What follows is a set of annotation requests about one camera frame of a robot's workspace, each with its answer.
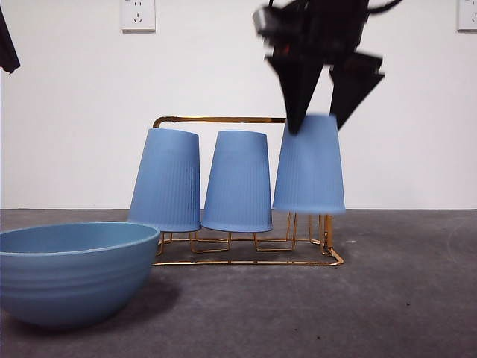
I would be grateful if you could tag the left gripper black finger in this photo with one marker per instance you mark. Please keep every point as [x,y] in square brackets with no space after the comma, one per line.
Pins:
[7,48]

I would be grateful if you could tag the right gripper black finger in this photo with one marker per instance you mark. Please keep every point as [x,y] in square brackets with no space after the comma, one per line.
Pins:
[352,85]
[298,89]

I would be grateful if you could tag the blue ribbed cup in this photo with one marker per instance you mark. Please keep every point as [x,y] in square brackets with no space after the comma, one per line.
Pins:
[309,168]
[165,182]
[236,182]

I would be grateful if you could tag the blue ribbed bowl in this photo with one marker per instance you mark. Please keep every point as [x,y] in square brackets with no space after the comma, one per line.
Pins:
[74,283]

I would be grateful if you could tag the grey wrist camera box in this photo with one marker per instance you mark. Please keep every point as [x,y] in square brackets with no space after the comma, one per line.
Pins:
[262,20]

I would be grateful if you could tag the white wall socket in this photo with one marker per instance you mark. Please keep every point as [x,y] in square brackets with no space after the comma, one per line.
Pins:
[467,20]
[138,22]

